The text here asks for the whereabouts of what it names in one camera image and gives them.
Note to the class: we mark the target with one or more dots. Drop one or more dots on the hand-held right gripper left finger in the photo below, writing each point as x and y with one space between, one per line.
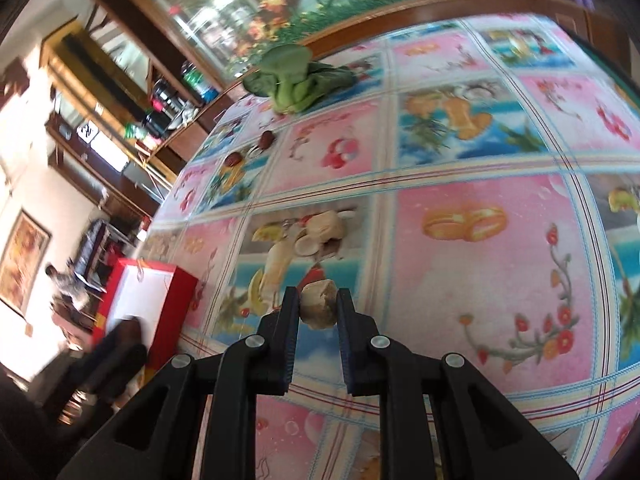
292 340

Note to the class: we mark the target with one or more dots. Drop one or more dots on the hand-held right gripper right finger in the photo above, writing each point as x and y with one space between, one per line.
345 345

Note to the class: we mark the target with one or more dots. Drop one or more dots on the beige cake cube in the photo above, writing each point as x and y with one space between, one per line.
317 305
327 222

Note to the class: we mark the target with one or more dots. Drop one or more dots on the red gift box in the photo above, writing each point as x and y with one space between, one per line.
170 310

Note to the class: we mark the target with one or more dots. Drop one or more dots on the printed plastic tablecloth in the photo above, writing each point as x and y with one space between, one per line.
475 285

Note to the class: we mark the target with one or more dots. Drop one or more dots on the wooden side counter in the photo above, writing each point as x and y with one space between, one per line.
165 155

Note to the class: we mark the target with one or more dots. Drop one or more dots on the green packet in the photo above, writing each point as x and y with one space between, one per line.
132 131

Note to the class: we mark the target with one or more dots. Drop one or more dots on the black jug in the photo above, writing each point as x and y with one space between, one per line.
152 122

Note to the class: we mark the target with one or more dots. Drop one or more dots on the dark metal kettle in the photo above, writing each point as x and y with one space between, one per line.
167 97

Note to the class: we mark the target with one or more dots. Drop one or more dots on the green bok choy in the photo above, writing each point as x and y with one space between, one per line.
290 77

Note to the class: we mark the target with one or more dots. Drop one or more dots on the green label water bottle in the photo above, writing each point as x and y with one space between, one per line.
197 80

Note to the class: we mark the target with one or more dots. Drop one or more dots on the framed wall picture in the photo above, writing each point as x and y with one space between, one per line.
22 255

